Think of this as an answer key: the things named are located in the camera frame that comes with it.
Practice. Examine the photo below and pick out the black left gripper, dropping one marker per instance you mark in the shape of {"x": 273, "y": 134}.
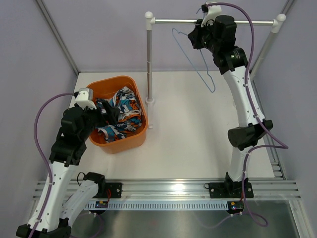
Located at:
{"x": 111, "y": 113}

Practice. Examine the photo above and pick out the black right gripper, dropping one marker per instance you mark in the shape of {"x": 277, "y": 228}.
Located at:
{"x": 194, "y": 35}

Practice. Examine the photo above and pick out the colourful patterned shorts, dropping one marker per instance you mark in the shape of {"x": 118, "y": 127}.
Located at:
{"x": 129, "y": 117}

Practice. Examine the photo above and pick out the light blue clothes hanger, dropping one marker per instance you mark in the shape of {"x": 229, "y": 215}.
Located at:
{"x": 195, "y": 58}

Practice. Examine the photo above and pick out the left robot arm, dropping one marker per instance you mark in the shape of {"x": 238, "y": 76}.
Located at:
{"x": 54, "y": 217}

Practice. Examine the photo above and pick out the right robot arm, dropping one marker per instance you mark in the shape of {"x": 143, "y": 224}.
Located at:
{"x": 252, "y": 123}

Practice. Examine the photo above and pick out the orange plastic basket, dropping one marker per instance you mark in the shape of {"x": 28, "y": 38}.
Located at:
{"x": 106, "y": 89}

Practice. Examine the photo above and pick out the silver clothes rack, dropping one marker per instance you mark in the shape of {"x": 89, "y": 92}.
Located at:
{"x": 151, "y": 20}

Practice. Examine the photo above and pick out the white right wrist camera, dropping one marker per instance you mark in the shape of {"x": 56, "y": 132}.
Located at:
{"x": 211, "y": 10}

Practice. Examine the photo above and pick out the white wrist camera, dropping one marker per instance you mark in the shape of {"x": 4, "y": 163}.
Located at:
{"x": 211, "y": 10}
{"x": 85, "y": 98}

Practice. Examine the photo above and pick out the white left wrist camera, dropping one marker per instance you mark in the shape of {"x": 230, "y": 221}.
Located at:
{"x": 85, "y": 98}

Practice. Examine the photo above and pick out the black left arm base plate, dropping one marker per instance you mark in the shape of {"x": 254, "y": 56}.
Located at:
{"x": 112, "y": 191}

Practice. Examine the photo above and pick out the white slotted cable duct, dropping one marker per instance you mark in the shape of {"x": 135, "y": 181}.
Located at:
{"x": 156, "y": 206}

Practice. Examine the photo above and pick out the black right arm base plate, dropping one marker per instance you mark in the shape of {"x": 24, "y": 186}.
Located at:
{"x": 218, "y": 190}

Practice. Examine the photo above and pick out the aluminium mounting rail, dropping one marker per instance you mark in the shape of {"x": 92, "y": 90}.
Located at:
{"x": 196, "y": 189}

